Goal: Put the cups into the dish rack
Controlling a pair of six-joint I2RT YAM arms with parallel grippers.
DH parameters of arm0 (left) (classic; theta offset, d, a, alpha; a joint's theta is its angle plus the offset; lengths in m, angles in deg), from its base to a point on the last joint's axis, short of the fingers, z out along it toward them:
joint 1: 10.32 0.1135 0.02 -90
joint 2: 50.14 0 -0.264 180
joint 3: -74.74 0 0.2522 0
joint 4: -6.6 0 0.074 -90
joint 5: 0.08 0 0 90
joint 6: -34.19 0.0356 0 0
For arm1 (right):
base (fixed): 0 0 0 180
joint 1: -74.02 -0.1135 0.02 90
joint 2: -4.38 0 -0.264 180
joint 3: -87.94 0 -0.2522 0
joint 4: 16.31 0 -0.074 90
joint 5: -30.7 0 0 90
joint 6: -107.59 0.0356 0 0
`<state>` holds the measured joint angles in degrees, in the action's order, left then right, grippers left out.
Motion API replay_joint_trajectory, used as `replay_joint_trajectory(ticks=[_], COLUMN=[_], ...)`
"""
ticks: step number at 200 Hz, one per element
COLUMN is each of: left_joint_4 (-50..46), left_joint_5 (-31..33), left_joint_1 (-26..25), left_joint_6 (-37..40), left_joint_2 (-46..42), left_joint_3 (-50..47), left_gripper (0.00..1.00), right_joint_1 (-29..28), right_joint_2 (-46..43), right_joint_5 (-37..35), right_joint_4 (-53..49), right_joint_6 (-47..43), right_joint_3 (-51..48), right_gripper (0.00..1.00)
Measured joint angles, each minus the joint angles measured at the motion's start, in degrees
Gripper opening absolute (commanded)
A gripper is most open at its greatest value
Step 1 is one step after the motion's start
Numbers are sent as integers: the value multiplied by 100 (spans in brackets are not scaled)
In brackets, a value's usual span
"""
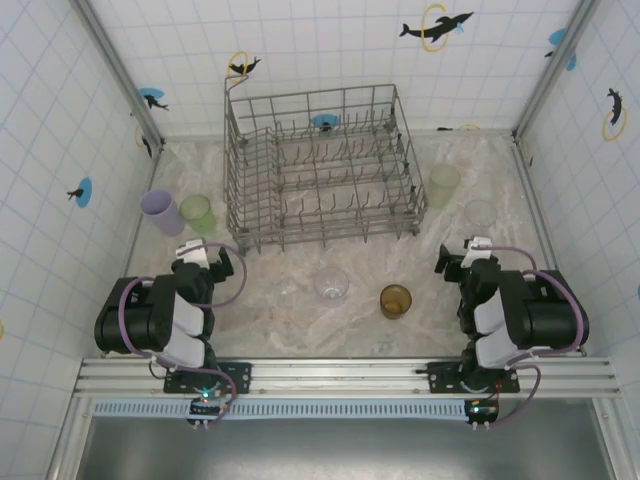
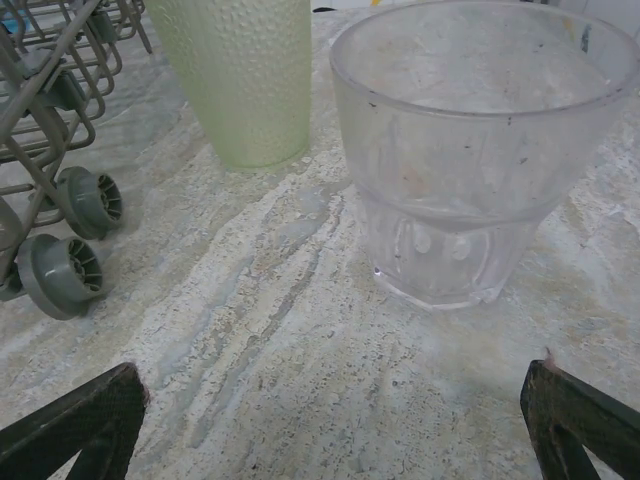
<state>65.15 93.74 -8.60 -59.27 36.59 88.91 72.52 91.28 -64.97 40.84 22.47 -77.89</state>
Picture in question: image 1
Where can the bright green plastic cup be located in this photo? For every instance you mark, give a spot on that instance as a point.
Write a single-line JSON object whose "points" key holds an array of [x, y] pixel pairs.
{"points": [[200, 217]]}

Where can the amber plastic cup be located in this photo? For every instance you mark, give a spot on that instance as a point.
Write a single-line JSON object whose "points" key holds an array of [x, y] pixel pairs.
{"points": [[395, 302]]}

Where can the pale green frosted cup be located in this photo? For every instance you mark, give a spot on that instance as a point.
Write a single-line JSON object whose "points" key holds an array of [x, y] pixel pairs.
{"points": [[442, 190]]}

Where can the lilac plastic cup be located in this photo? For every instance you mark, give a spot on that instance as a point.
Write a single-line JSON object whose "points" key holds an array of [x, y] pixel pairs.
{"points": [[167, 215]]}

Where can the clear plastic cup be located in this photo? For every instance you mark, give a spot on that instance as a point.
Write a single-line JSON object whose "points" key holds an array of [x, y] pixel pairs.
{"points": [[331, 287], [481, 214]]}

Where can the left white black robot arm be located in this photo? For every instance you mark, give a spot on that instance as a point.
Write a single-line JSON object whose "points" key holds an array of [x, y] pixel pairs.
{"points": [[130, 320]]}

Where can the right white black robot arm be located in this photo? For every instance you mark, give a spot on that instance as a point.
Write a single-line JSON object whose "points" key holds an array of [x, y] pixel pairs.
{"points": [[545, 315]]}

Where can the blue oval fish sticker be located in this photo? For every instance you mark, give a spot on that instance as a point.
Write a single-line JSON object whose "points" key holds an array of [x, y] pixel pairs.
{"points": [[85, 192], [557, 37], [325, 120], [150, 95]]}

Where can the grey metal panel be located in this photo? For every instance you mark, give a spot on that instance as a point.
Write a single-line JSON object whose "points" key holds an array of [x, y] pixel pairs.
{"points": [[325, 450]]}

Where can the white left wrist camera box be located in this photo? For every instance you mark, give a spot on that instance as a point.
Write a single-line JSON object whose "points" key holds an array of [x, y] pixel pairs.
{"points": [[195, 252]]}

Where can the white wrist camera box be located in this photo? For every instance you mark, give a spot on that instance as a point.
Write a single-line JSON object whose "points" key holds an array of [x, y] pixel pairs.
{"points": [[477, 247], [195, 252]]}

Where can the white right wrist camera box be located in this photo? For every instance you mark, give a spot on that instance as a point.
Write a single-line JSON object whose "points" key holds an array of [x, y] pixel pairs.
{"points": [[477, 247]]}

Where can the aluminium floor rail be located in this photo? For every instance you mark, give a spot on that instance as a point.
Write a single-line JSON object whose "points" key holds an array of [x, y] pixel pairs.
{"points": [[536, 200]]}

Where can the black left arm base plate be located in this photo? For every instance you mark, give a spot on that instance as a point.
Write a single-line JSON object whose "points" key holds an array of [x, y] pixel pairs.
{"points": [[240, 375]]}

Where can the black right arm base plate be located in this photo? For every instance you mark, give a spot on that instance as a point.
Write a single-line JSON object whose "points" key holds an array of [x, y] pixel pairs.
{"points": [[440, 375]]}

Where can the aluminium mounting rail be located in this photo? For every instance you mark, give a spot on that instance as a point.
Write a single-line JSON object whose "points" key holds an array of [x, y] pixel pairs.
{"points": [[325, 372]]}

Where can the aluminium frame post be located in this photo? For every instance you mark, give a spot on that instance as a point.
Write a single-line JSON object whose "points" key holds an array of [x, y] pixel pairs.
{"points": [[120, 70], [555, 65]]}

